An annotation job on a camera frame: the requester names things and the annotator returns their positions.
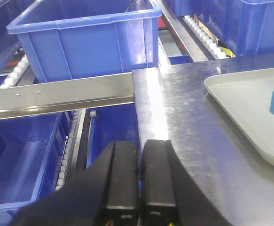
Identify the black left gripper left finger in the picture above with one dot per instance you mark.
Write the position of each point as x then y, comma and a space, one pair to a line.
104, 194

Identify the grey metal tray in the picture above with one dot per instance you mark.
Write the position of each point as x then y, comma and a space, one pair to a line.
246, 98

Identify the white roller track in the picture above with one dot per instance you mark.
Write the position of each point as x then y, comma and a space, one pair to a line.
204, 38

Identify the blue plastic bin left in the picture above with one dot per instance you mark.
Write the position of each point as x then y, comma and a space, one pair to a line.
71, 39

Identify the blue plastic bin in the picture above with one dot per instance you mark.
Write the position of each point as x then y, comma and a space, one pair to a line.
246, 27
71, 39
31, 150

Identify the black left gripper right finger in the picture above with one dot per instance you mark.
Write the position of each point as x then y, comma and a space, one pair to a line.
170, 196

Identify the blue plastic bin right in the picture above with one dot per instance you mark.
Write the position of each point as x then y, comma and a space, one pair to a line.
246, 27

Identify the lower blue plastic bin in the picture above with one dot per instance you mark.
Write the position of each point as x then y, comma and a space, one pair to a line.
31, 150

